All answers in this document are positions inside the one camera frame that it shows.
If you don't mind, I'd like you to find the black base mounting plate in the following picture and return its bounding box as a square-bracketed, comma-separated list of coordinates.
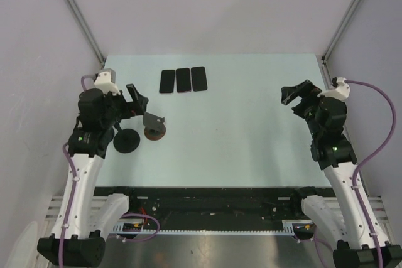
[94, 186, 335, 232]

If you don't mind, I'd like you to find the purple phone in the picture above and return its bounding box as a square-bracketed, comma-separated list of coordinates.
[176, 68, 192, 93]

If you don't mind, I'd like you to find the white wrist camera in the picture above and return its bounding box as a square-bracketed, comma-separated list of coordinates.
[94, 68, 121, 96]
[318, 77, 350, 101]

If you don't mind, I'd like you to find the black stand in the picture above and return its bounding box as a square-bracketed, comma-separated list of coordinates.
[113, 123, 141, 154]

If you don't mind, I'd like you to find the black phone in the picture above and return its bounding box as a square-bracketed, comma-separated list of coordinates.
[190, 67, 208, 92]

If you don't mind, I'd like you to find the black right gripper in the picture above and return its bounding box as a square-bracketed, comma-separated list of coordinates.
[281, 80, 325, 138]

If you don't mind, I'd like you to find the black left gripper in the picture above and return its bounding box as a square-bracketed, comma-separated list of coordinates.
[100, 84, 148, 128]

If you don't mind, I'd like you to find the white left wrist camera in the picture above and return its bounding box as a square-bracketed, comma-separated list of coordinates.
[94, 68, 121, 96]

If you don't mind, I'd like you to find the aluminium frame post left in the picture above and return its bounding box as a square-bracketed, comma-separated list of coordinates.
[64, 0, 106, 68]

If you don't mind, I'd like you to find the aluminium table rail right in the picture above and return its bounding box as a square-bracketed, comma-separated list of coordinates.
[317, 56, 334, 89]

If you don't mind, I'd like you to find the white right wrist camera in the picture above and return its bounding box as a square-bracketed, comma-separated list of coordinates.
[318, 77, 350, 101]

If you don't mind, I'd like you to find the aluminium frame post right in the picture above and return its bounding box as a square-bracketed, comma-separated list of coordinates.
[320, 0, 363, 65]

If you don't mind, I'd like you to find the aluminium frame post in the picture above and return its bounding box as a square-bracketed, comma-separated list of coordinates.
[320, 0, 363, 65]
[64, 0, 106, 68]

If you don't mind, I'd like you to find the silver white phone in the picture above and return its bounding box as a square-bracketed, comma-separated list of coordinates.
[159, 70, 175, 94]

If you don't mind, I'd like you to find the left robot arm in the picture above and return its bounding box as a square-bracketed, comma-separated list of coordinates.
[37, 84, 148, 267]

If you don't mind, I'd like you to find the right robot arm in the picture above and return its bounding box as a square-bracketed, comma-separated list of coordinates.
[281, 78, 401, 267]

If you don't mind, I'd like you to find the white slotted cable duct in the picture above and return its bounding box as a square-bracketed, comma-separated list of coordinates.
[112, 220, 315, 236]

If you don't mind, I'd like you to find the round wooden phone stand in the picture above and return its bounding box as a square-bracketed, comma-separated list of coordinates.
[143, 112, 166, 141]

